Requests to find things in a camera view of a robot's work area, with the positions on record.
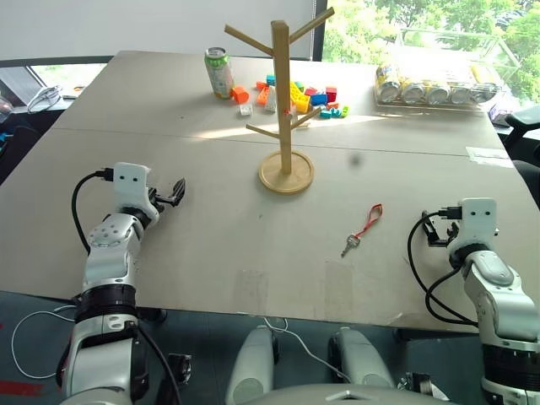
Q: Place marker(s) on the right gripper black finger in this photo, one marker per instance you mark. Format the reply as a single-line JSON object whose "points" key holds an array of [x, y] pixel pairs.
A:
{"points": [[430, 230], [452, 232]]}

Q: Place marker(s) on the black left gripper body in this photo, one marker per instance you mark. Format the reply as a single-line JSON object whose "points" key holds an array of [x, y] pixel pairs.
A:
{"points": [[155, 201]]}

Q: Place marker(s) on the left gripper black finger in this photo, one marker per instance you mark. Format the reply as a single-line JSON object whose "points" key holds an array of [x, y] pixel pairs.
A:
{"points": [[170, 202], [179, 187]]}

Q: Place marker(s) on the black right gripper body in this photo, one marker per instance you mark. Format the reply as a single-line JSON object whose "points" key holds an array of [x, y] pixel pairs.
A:
{"points": [[441, 242]]}

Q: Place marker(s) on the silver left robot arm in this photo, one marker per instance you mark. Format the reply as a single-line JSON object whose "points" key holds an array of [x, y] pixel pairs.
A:
{"points": [[109, 261]]}

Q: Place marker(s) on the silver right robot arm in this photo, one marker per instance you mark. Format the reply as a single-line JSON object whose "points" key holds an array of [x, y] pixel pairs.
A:
{"points": [[506, 304]]}

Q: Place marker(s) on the white tape label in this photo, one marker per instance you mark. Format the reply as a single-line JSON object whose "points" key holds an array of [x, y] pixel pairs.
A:
{"points": [[487, 154]]}

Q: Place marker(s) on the small white toy brick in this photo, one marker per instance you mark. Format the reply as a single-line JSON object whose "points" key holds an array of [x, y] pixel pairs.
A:
{"points": [[246, 110]]}

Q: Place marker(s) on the black office chair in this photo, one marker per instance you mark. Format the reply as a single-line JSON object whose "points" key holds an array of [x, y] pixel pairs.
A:
{"points": [[525, 139]]}

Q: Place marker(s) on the green drink can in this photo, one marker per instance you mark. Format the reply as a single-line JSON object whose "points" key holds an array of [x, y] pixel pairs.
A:
{"points": [[219, 76]]}

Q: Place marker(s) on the clear plastic can tray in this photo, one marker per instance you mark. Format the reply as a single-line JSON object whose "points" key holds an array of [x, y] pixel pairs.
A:
{"points": [[439, 107]]}

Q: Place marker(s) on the white and orange toy brick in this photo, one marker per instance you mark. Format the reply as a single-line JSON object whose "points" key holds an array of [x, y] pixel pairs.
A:
{"points": [[262, 96]]}

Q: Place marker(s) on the tall white toy brick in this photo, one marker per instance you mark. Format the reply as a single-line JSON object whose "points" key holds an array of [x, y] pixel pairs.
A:
{"points": [[271, 101]]}

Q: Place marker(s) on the yellow drink can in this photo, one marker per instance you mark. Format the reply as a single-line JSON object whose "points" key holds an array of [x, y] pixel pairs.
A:
{"points": [[438, 95], [413, 93], [485, 86], [462, 95], [388, 86]]}

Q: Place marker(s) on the silver rounded robot leg shell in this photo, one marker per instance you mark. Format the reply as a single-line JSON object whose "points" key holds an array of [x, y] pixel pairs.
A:
{"points": [[249, 367], [363, 358]]}

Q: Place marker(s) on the light blue toy brick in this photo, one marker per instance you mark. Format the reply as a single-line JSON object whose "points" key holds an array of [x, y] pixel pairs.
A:
{"points": [[271, 79]]}

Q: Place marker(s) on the black table caster wheel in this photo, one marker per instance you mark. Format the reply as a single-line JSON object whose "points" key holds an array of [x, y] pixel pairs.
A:
{"points": [[417, 384], [180, 369]]}

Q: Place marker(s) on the wooden tree hanger stand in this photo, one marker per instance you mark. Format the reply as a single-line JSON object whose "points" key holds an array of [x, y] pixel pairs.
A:
{"points": [[281, 84]]}

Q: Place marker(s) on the green toy brick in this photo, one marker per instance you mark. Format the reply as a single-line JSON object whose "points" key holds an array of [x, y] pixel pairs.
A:
{"points": [[345, 111]]}

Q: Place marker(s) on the yellow toy brick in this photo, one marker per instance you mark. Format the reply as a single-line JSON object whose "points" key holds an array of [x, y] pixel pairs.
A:
{"points": [[300, 98]]}

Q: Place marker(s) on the teal toy brick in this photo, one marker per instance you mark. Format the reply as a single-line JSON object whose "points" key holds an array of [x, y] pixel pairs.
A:
{"points": [[328, 113]]}

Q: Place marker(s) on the small red toy brick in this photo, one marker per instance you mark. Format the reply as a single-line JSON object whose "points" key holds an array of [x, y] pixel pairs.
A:
{"points": [[311, 91]]}

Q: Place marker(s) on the dark blue toy brick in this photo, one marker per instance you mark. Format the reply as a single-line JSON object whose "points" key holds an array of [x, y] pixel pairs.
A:
{"points": [[319, 99]]}

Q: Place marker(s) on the large red toy brick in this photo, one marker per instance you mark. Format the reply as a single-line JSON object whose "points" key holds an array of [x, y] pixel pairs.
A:
{"points": [[331, 93]]}

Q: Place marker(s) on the grey rounded robot torso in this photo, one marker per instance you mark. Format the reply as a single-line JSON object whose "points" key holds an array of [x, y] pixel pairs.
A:
{"points": [[337, 396]]}

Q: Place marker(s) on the red floor tape strip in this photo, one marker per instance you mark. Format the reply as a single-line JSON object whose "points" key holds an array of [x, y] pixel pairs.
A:
{"points": [[19, 388]]}

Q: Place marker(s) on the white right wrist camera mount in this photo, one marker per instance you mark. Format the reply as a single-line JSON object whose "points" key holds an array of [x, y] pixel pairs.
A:
{"points": [[478, 223]]}

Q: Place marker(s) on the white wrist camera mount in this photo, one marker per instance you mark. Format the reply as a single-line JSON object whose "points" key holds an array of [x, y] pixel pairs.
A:
{"points": [[128, 185], [478, 223]]}

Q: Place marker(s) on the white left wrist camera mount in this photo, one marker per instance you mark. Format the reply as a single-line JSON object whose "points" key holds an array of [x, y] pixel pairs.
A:
{"points": [[128, 185]]}

